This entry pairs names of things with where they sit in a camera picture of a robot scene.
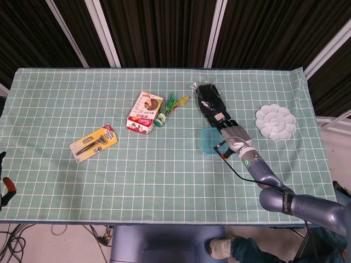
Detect green feather shuttlecock toy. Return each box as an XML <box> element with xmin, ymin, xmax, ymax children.
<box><xmin>153</xmin><ymin>92</ymin><xmax>190</xmax><ymax>127</ymax></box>

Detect black floor cable with plug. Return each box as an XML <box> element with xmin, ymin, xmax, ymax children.
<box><xmin>87</xmin><ymin>225</ymin><xmax>115</xmax><ymax>247</ymax></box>

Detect white flower-shaped paint palette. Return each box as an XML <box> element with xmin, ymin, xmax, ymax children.
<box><xmin>256</xmin><ymin>104</ymin><xmax>297</xmax><ymax>142</ymax></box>

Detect left black-silver robot hand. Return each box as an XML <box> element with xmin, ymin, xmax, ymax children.
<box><xmin>0</xmin><ymin>151</ymin><xmax>18</xmax><ymax>211</ymax></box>

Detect beige sneaker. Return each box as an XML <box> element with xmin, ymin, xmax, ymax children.
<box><xmin>210</xmin><ymin>237</ymin><xmax>234</xmax><ymax>260</ymax></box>

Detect teal plastic container lid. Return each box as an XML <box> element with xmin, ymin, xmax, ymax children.
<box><xmin>201</xmin><ymin>126</ymin><xmax>234</xmax><ymax>157</ymax></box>

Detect white metal frame post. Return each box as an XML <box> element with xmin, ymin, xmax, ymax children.
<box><xmin>304</xmin><ymin>19</ymin><xmax>351</xmax><ymax>80</ymax></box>
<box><xmin>84</xmin><ymin>0</ymin><xmax>122</xmax><ymax>68</ymax></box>
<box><xmin>45</xmin><ymin>0</ymin><xmax>90</xmax><ymax>68</ymax></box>
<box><xmin>204</xmin><ymin>0</ymin><xmax>228</xmax><ymax>68</ymax></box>

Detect razor in yellow blister pack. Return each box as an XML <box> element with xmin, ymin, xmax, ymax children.
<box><xmin>69</xmin><ymin>124</ymin><xmax>119</xmax><ymax>164</ymax></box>

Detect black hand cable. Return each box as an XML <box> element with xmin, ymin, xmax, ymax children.
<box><xmin>213</xmin><ymin>139</ymin><xmax>283</xmax><ymax>190</ymax></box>

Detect black gloves in plastic bag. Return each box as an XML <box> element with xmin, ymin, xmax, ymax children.
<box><xmin>189</xmin><ymin>81</ymin><xmax>233</xmax><ymax>129</ymax></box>

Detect red-white chocolate cookie box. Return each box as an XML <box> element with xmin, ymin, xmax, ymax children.
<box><xmin>126</xmin><ymin>91</ymin><xmax>165</xmax><ymax>136</ymax></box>

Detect black floor cable bundle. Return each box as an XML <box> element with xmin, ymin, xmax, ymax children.
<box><xmin>0</xmin><ymin>223</ymin><xmax>36</xmax><ymax>263</ymax></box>

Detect right black-silver robot hand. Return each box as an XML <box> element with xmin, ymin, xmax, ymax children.
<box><xmin>216</xmin><ymin>118</ymin><xmax>253</xmax><ymax>161</ymax></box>

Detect green checked tablecloth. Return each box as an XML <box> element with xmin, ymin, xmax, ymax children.
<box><xmin>0</xmin><ymin>67</ymin><xmax>337</xmax><ymax>224</ymax></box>

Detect dark brown curtain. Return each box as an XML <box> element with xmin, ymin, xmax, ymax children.
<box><xmin>0</xmin><ymin>0</ymin><xmax>351</xmax><ymax>118</ymax></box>

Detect white floor frame rail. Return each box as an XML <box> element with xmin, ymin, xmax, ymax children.
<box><xmin>315</xmin><ymin>109</ymin><xmax>351</xmax><ymax>135</ymax></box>

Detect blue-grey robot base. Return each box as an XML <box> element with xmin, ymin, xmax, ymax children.
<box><xmin>109</xmin><ymin>225</ymin><xmax>228</xmax><ymax>263</ymax></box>

